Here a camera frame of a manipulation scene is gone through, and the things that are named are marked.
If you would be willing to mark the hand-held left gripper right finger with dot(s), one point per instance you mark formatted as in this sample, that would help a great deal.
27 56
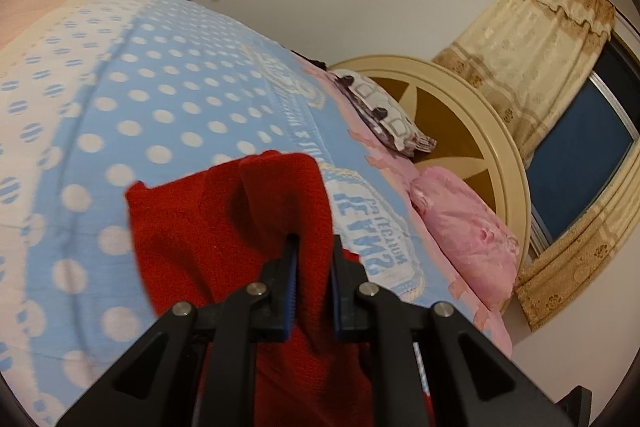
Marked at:
338 297

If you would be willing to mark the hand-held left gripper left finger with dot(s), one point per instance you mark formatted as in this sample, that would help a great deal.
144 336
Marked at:
287 292

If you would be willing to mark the red knitted sweater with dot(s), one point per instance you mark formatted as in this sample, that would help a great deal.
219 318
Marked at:
200 227

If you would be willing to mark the cream ruffled curtain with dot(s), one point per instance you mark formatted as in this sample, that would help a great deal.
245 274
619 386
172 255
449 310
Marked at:
540 52
580 267

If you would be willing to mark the pink pillow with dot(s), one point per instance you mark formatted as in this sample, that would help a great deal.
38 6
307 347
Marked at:
465 232

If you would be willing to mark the purple and white patterned pillow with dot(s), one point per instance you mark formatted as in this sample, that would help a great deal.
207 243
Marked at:
385 117

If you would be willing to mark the cream round headboard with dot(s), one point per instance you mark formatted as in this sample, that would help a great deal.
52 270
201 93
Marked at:
480 157

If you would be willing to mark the bed with dotted blanket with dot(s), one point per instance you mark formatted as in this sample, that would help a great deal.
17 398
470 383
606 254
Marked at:
150 97

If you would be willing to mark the dark window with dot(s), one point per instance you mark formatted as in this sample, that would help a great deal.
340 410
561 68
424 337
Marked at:
575 157

